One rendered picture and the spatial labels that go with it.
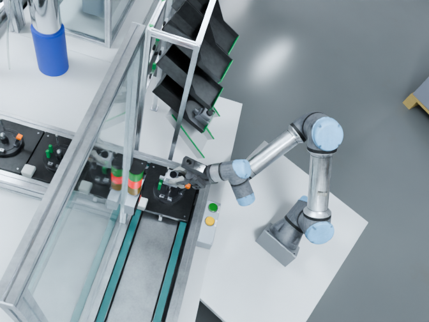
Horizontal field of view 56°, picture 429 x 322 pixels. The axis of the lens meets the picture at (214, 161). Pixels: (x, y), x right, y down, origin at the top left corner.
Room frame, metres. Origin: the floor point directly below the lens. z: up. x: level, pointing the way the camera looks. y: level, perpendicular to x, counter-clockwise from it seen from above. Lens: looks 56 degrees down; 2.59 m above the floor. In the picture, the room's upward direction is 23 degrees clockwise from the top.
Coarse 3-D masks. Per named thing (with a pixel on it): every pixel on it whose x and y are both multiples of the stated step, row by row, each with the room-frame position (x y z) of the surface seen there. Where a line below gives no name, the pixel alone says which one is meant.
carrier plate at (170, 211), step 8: (152, 168) 0.94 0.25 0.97; (160, 168) 0.96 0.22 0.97; (152, 176) 0.90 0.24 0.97; (184, 176) 0.97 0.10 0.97; (144, 184) 0.85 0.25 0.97; (152, 184) 0.86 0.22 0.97; (144, 192) 0.81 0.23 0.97; (152, 192) 0.83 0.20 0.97; (184, 192) 0.89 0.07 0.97; (192, 192) 0.90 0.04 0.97; (152, 200) 0.79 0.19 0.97; (184, 200) 0.85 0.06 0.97; (192, 200) 0.87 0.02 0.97; (152, 208) 0.75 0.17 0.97; (160, 208) 0.77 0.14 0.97; (168, 208) 0.78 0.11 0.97; (176, 208) 0.80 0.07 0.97; (184, 208) 0.81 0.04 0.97; (168, 216) 0.75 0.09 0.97; (176, 216) 0.76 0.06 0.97; (184, 216) 0.78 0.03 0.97
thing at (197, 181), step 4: (208, 168) 0.88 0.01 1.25; (188, 172) 0.87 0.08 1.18; (192, 172) 0.87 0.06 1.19; (208, 172) 0.86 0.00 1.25; (188, 176) 0.85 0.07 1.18; (192, 176) 0.85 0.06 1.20; (196, 176) 0.85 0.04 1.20; (200, 176) 0.86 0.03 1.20; (208, 176) 0.85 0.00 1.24; (192, 180) 0.84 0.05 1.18; (196, 180) 0.84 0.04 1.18; (200, 180) 0.86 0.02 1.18; (204, 180) 0.86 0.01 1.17; (208, 180) 0.87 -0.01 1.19; (212, 180) 0.85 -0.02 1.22; (192, 184) 0.85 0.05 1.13; (196, 184) 0.85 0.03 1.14; (200, 184) 0.84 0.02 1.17; (204, 184) 0.86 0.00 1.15; (208, 184) 0.87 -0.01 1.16; (196, 188) 0.84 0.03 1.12; (200, 188) 0.85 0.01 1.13
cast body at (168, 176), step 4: (168, 172) 0.87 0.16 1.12; (172, 172) 0.87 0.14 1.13; (176, 172) 0.88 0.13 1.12; (160, 176) 0.86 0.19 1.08; (164, 176) 0.86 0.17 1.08; (168, 176) 0.85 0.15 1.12; (172, 176) 0.85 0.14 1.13; (176, 176) 0.86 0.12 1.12; (164, 180) 0.84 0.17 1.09; (168, 180) 0.84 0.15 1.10; (168, 184) 0.84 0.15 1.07
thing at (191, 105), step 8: (160, 80) 1.14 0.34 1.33; (168, 80) 1.19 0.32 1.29; (160, 88) 1.08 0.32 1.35; (168, 88) 1.15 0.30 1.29; (176, 88) 1.18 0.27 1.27; (160, 96) 1.08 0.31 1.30; (168, 96) 1.08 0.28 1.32; (176, 96) 1.15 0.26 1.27; (192, 96) 1.20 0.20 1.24; (168, 104) 1.08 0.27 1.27; (176, 104) 1.08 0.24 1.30; (192, 104) 1.17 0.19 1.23; (200, 104) 1.20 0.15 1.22; (184, 112) 1.08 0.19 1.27; (192, 112) 1.13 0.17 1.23; (192, 120) 1.10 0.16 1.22; (200, 128) 1.07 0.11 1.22
